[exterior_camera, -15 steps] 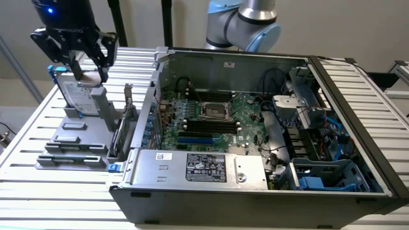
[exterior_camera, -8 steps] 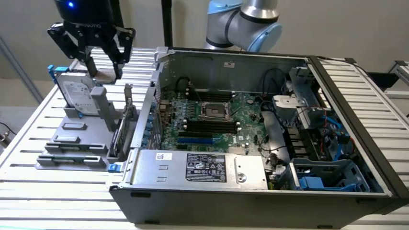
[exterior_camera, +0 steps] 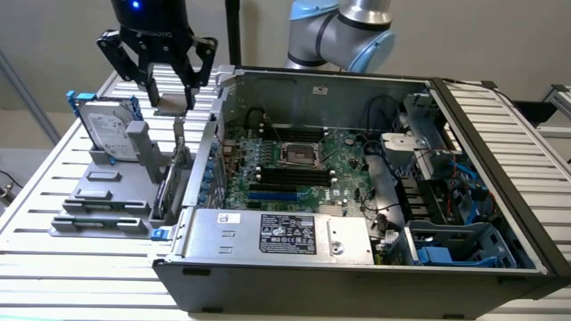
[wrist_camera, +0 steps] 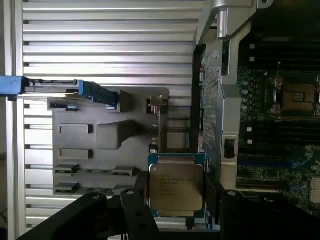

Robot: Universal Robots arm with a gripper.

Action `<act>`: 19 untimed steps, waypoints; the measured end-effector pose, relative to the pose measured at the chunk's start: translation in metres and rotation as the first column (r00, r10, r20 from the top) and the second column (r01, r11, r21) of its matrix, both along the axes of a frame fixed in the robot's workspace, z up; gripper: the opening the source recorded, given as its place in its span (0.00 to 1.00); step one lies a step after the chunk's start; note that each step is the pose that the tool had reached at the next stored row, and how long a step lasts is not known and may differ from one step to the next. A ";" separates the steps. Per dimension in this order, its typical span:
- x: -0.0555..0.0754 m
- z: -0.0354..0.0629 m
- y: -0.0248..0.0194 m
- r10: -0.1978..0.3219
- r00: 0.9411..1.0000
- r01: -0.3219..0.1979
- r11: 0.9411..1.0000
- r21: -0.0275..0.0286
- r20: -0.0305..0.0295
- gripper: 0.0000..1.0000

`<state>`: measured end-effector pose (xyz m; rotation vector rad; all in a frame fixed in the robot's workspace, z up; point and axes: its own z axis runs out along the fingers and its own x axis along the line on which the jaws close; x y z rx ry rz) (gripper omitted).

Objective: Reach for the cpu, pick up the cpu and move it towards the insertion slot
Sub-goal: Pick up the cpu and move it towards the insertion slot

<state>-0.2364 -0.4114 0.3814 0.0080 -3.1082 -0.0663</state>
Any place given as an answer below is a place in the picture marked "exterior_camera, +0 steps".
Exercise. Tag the blue expansion slot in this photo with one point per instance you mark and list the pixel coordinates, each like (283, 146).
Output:
(272, 197)

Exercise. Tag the black vertical post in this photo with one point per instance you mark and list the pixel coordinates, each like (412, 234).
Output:
(234, 30)

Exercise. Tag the grey parts rack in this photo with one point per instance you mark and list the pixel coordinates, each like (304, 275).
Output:
(111, 187)

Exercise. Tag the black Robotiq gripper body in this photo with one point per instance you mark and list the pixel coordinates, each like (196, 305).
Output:
(151, 20)

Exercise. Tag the black RAM slot bank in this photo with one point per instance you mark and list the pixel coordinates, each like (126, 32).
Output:
(296, 176)
(294, 134)

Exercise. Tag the aluminium frame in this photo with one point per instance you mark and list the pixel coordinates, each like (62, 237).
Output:
(558, 97)

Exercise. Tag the metal drive cage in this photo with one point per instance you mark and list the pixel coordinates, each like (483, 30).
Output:
(419, 133)

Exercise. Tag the square CPU chip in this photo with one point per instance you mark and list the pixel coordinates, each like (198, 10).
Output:
(171, 104)

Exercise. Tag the open black PC case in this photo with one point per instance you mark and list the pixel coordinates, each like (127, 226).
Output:
(312, 287)

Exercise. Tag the silver chipset heatsink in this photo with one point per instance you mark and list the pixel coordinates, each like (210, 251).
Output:
(332, 210)

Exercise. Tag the grey metal strut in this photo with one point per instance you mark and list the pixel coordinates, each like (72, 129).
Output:
(27, 100)

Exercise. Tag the green motherboard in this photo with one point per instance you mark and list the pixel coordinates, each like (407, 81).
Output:
(343, 187)

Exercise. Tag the black expansion slot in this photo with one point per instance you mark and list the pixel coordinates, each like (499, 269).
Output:
(272, 187)

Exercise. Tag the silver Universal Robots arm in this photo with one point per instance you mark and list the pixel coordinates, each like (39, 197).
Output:
(330, 30)

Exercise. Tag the black box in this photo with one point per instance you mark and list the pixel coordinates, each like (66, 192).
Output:
(533, 111)

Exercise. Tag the blue case latch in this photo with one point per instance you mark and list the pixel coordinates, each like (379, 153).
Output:
(160, 233)

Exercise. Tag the hard disk in blue carrier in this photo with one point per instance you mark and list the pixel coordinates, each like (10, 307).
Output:
(107, 130)

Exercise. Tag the coin cell battery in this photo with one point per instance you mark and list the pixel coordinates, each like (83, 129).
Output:
(351, 140)

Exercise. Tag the CPU socket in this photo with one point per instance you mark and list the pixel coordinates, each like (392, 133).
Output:
(300, 154)

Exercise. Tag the silver power supply unit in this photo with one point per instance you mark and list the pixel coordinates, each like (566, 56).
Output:
(250, 240)

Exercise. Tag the grey and blue disk bay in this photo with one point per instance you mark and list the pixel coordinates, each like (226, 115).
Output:
(455, 244)

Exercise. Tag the black fan shroud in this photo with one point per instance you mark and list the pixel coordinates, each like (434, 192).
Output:
(423, 200)

